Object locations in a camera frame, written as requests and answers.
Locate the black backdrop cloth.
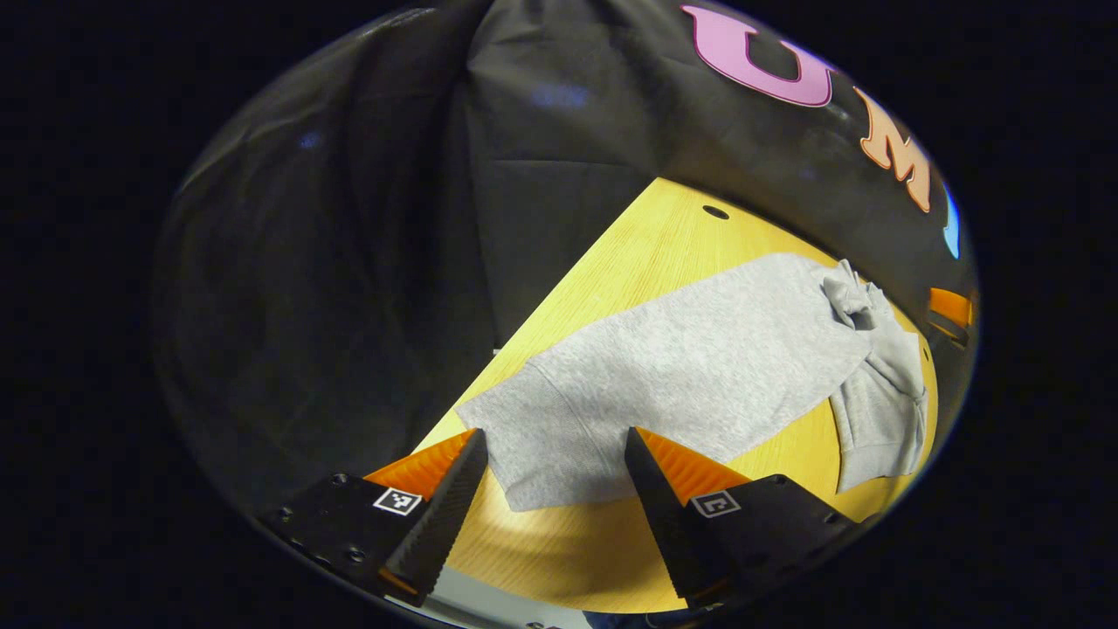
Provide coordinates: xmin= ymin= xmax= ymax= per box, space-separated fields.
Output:
xmin=153 ymin=0 xmax=977 ymax=525

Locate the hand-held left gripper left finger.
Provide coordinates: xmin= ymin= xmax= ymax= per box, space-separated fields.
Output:
xmin=262 ymin=428 xmax=490 ymax=608

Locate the grey zip-neck sweater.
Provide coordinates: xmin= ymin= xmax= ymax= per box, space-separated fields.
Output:
xmin=454 ymin=252 xmax=928 ymax=512

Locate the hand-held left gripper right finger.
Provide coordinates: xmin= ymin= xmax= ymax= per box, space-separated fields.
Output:
xmin=624 ymin=426 xmax=861 ymax=610

